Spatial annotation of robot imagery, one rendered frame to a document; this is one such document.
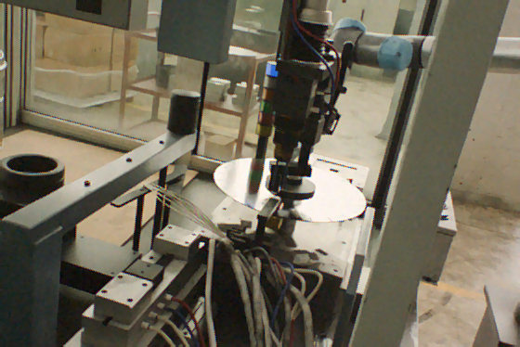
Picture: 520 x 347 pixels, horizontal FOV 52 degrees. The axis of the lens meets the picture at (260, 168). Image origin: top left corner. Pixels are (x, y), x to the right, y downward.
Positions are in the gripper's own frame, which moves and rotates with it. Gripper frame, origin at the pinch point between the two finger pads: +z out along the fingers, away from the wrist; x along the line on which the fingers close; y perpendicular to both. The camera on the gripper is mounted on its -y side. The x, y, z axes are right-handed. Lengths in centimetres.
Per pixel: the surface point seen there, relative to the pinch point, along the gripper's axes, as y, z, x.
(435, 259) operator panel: 24.7, 5.8, 34.7
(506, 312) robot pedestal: 39, 10, 46
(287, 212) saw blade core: 15.6, 12.6, -8.5
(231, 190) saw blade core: 4.0, 13.0, -13.6
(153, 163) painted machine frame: 6.0, 15.8, -33.9
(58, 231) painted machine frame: 22, 30, -51
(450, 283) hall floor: -46, -8, 196
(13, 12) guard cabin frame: -99, -14, -40
